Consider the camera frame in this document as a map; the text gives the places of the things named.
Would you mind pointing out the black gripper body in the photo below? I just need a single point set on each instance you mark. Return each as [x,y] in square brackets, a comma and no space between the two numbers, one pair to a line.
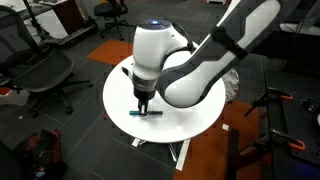
[145,88]

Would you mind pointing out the teal capped marker pen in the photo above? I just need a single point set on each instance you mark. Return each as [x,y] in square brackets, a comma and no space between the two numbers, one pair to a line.
[155,113]

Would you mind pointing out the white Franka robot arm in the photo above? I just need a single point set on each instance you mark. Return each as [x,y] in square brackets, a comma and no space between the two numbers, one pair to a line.
[186,76]

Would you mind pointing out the white metal table base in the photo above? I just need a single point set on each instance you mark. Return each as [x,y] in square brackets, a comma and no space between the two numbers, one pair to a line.
[183,154]

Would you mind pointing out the small white floor tag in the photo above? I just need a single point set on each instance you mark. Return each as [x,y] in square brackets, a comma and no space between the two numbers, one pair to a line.
[225,127]

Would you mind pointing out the white plastic bag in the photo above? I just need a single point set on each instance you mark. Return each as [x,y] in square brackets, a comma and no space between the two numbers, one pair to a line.
[232,85]

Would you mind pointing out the black padded office chair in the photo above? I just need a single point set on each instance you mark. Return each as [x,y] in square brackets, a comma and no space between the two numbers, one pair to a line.
[108,8]

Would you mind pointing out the red and black backpack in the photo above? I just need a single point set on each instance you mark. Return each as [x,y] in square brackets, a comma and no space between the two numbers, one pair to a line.
[46,146]

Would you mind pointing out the black mesh office chair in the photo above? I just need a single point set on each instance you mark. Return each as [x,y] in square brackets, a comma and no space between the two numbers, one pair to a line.
[43,71]

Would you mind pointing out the brown wooden cabinet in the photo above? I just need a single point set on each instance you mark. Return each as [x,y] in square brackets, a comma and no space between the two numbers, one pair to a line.
[68,15]

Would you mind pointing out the black workbench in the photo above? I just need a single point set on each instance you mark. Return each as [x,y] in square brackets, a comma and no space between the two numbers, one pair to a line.
[293,125]

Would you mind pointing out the black office desk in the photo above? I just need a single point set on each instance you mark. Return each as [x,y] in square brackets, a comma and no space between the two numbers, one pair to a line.
[293,50]

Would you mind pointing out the white paper sheet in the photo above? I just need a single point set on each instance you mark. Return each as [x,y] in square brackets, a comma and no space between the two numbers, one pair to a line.
[301,29]

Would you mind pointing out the black desk leg frame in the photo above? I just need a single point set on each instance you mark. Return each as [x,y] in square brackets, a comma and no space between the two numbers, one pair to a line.
[70,37]

